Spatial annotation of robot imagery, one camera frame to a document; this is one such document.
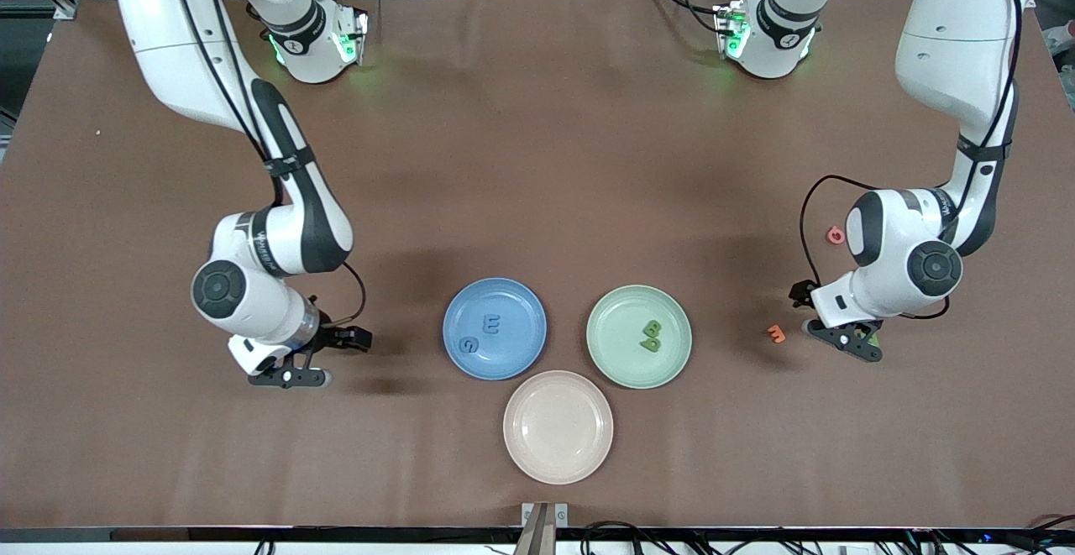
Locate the beige plate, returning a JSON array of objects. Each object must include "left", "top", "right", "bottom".
[{"left": 502, "top": 370, "right": 615, "bottom": 485}]

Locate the green plate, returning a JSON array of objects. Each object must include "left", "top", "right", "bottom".
[{"left": 585, "top": 285, "right": 694, "bottom": 390}]

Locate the grey metal clamp bracket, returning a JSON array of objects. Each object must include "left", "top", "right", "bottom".
[{"left": 514, "top": 501, "right": 570, "bottom": 555}]

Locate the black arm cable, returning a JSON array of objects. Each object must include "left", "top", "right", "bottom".
[
  {"left": 799, "top": 0, "right": 1021, "bottom": 285},
  {"left": 164, "top": 0, "right": 368, "bottom": 325}
]

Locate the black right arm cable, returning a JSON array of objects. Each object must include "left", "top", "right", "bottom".
[{"left": 164, "top": 0, "right": 368, "bottom": 325}]

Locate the brown table cover sheet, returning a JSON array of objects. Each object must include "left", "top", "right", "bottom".
[{"left": 0, "top": 0, "right": 1075, "bottom": 531}]

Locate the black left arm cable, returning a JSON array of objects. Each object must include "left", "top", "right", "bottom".
[{"left": 799, "top": 0, "right": 1021, "bottom": 285}]

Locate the blue plate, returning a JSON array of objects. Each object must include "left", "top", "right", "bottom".
[{"left": 442, "top": 277, "right": 548, "bottom": 381}]

